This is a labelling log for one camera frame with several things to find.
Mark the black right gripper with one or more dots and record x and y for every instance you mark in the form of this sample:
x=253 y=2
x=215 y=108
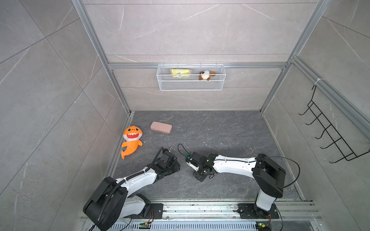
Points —
x=199 y=177

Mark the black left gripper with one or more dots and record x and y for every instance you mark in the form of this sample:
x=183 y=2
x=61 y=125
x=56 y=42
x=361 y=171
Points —
x=177 y=166

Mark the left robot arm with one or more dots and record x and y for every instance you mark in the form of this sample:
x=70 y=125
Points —
x=114 y=199

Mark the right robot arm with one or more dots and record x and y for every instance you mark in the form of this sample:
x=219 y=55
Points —
x=268 y=174

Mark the orange shark plush toy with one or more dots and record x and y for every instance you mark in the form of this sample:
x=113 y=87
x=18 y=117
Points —
x=132 y=136

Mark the brown white plush toy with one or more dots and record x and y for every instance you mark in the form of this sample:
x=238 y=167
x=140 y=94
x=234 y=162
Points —
x=206 y=75

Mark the yellow packet in basket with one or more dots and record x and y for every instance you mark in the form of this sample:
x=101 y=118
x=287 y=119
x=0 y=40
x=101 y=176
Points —
x=181 y=73

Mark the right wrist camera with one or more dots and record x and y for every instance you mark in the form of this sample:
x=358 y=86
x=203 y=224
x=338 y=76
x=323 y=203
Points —
x=192 y=164

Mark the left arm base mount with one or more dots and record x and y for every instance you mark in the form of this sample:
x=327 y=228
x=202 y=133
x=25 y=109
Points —
x=150 y=210

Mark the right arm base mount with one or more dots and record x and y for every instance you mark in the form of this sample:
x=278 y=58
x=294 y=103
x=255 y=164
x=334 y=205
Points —
x=262 y=208

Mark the white wire basket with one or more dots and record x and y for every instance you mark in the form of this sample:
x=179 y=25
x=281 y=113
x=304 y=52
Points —
x=168 y=83

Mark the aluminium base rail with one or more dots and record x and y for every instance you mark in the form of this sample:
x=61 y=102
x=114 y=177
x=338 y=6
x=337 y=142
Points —
x=222 y=215

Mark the black wall hook rack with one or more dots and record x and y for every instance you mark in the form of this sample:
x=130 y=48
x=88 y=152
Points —
x=331 y=131

